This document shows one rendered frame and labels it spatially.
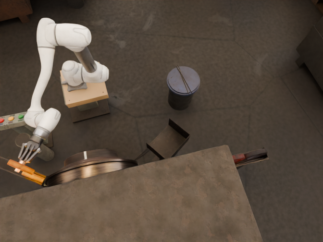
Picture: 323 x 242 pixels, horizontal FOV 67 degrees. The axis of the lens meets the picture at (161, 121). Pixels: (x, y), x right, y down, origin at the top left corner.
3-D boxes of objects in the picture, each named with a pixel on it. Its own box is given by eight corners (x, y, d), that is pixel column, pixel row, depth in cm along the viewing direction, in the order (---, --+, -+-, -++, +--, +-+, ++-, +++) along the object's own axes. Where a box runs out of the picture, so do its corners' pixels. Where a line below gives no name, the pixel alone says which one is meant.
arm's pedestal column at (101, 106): (67, 91, 272) (56, 76, 243) (102, 82, 277) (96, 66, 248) (73, 123, 257) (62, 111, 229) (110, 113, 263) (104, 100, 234)
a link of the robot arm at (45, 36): (32, 45, 148) (55, 46, 148) (31, 15, 146) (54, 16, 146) (42, 49, 161) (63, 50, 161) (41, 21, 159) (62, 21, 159)
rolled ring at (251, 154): (248, 151, 172) (249, 156, 171) (270, 146, 175) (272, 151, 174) (237, 158, 189) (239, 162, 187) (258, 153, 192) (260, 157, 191)
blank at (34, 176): (41, 182, 176) (43, 177, 177) (45, 184, 163) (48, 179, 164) (19, 173, 169) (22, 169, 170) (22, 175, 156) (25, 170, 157)
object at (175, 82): (197, 109, 267) (204, 90, 227) (169, 115, 263) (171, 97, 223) (189, 85, 278) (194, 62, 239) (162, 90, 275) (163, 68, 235)
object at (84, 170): (142, 181, 150) (137, 165, 107) (65, 200, 145) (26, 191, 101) (140, 171, 152) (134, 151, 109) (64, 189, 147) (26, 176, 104)
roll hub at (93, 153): (122, 165, 144) (115, 153, 118) (74, 176, 141) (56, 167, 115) (120, 156, 146) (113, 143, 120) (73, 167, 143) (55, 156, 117)
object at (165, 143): (180, 157, 246) (190, 134, 179) (164, 177, 238) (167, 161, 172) (165, 144, 251) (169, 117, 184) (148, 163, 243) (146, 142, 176)
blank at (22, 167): (26, 172, 141) (30, 167, 142) (2, 162, 141) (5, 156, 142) (35, 176, 155) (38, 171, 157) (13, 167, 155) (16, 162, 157)
